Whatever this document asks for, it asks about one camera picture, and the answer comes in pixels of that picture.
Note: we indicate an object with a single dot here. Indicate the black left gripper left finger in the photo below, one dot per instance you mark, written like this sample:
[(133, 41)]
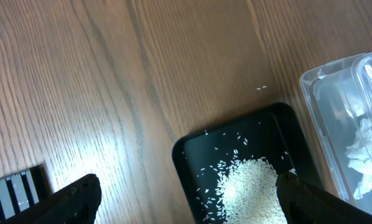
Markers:
[(76, 203)]

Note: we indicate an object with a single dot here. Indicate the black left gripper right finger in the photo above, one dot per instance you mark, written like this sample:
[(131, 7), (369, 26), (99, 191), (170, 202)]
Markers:
[(304, 203)]

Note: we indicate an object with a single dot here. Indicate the white tissue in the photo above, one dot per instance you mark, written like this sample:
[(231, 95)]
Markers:
[(360, 157)]

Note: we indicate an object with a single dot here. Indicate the black food waste tray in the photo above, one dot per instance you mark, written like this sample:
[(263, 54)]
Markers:
[(272, 134)]

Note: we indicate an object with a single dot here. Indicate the clear plastic waste bin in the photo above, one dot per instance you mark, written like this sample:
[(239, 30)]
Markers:
[(338, 96)]

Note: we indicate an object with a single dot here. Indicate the white rice pile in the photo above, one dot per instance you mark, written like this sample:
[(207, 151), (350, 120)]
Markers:
[(248, 193)]

